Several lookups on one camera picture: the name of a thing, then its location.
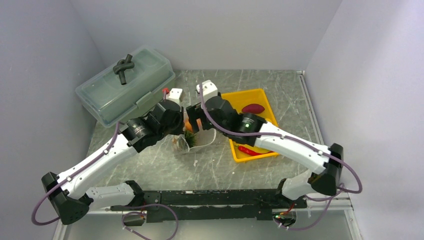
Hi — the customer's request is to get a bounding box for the purple toy sweet potato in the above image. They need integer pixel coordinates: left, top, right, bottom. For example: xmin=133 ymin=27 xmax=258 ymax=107
xmin=241 ymin=103 xmax=265 ymax=115

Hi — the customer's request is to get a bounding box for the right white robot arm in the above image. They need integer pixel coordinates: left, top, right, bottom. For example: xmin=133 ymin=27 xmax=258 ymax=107
xmin=186 ymin=96 xmax=344 ymax=208

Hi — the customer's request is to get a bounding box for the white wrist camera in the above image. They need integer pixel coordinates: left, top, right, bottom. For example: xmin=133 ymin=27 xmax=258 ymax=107
xmin=196 ymin=80 xmax=218 ymax=102
xmin=162 ymin=88 xmax=184 ymax=105

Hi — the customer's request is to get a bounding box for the clear zip top bag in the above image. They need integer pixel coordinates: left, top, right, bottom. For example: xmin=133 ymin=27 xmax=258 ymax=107
xmin=172 ymin=129 xmax=217 ymax=155

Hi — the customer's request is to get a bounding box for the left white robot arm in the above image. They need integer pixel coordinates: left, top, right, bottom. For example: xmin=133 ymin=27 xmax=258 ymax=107
xmin=41 ymin=99 xmax=184 ymax=225

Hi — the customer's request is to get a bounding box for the toy pineapple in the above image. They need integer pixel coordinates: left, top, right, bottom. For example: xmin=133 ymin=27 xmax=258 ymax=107
xmin=183 ymin=130 xmax=197 ymax=148

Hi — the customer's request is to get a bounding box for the toy peach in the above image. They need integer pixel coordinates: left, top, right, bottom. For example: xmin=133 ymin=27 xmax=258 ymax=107
xmin=184 ymin=119 xmax=202 ymax=133

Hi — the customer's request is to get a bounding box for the black knotted foam tube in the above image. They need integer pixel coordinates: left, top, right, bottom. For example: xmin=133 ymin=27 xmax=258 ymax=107
xmin=112 ymin=54 xmax=135 ymax=85

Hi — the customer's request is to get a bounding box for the clear lidded storage box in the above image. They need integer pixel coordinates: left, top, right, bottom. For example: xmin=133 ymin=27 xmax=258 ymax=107
xmin=75 ymin=46 xmax=176 ymax=128

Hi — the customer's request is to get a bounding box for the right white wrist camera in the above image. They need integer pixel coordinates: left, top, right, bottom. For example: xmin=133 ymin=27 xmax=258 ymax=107
xmin=196 ymin=80 xmax=218 ymax=102

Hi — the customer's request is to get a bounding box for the yellow plastic tray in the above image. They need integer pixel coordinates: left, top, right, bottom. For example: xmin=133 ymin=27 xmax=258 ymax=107
xmin=221 ymin=88 xmax=279 ymax=163

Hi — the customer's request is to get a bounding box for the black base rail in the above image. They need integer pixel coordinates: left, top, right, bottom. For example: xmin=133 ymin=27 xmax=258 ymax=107
xmin=109 ymin=188 xmax=309 ymax=226

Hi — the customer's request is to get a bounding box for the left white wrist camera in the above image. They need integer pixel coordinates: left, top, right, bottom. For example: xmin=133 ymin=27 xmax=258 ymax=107
xmin=162 ymin=88 xmax=184 ymax=105

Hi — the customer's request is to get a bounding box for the red toy chili pepper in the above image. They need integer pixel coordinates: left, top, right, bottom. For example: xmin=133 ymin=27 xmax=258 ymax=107
xmin=237 ymin=145 xmax=272 ymax=156

